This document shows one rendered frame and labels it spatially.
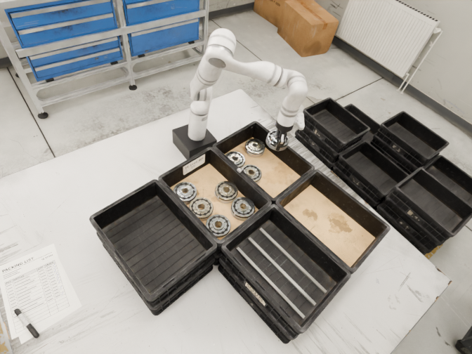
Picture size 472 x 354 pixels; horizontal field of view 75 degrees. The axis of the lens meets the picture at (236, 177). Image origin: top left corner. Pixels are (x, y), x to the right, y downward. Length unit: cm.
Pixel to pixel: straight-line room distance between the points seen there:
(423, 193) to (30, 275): 219
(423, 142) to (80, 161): 231
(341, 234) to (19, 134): 259
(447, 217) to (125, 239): 187
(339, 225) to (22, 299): 130
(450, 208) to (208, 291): 164
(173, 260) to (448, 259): 214
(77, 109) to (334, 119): 222
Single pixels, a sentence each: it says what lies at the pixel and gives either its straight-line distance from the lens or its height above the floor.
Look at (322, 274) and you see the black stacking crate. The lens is 132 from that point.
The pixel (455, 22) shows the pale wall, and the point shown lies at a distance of 388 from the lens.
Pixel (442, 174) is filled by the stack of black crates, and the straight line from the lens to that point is 274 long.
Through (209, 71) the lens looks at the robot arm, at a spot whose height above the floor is 130.
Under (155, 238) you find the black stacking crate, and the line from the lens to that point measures 129.
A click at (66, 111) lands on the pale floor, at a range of 318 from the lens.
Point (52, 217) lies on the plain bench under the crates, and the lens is 160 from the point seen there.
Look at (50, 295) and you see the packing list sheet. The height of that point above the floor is 70.
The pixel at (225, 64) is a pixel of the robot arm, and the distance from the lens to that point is 108.
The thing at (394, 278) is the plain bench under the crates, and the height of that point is 70.
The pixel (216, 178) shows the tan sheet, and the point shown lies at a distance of 145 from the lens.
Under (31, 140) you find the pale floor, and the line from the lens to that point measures 301.
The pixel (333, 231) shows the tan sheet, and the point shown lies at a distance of 143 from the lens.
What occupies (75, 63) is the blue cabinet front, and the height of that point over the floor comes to 39.
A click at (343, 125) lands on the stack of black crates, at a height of 49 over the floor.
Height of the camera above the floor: 198
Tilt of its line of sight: 52 degrees down
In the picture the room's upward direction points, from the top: 11 degrees clockwise
